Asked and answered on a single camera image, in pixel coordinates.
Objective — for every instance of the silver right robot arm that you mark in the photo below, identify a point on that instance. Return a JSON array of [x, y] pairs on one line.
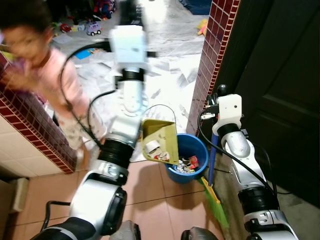
[[240, 150]]

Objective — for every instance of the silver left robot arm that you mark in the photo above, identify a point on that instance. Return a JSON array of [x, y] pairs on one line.
[[107, 200]]

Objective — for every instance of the blue floor mat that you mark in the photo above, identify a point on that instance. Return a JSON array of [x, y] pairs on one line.
[[196, 5]]

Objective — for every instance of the white toy car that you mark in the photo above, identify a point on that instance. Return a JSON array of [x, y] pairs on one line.
[[93, 28]]

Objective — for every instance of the blue plastic bucket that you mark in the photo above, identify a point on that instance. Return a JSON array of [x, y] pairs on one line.
[[192, 145]]

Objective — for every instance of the red toy car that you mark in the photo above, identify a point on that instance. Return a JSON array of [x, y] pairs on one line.
[[65, 28]]

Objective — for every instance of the yellow toy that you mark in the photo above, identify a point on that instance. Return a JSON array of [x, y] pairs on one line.
[[202, 27]]

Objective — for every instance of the dark wooden door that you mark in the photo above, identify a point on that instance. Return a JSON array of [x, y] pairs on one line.
[[285, 75]]

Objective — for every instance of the red plastic wrapper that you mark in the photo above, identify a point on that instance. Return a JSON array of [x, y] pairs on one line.
[[193, 161]]

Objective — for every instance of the white crumpled paper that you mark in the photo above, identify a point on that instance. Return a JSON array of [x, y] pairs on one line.
[[152, 147]]

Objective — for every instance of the child in pink shirt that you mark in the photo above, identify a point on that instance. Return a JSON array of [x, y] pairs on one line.
[[30, 40]]

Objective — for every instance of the grey right robot knee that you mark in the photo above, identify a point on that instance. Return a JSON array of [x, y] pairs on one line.
[[199, 234]]

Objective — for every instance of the grey robot knee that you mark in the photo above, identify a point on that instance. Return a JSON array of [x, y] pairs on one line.
[[199, 234], [126, 231]]

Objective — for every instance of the grey left robot knee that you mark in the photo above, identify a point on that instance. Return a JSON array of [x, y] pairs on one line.
[[126, 231]]

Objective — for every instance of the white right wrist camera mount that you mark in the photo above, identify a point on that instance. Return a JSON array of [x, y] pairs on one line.
[[229, 110]]

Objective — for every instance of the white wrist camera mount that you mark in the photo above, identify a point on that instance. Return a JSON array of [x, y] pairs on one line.
[[127, 45], [229, 110]]

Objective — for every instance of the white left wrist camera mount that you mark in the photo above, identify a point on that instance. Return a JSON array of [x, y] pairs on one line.
[[127, 45]]

